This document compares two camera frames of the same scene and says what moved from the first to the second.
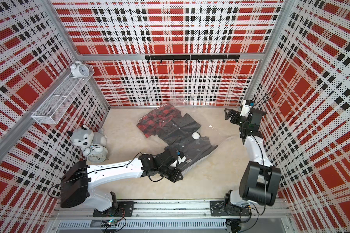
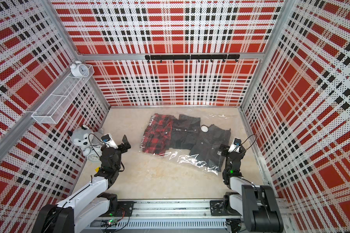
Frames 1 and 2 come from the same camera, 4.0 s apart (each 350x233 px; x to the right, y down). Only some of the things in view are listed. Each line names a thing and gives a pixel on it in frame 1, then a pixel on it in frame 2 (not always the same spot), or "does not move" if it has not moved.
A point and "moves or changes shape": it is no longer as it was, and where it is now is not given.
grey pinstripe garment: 193,150 to 209,144
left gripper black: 175,177 to 125,141
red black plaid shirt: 148,124 to 156,138
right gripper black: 236,115 to 225,151
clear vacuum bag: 195,131 moves or changes shape
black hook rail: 189,57 does not move
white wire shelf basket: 58,103 does not move
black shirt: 179,135 does not move
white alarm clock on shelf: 79,70 does not move
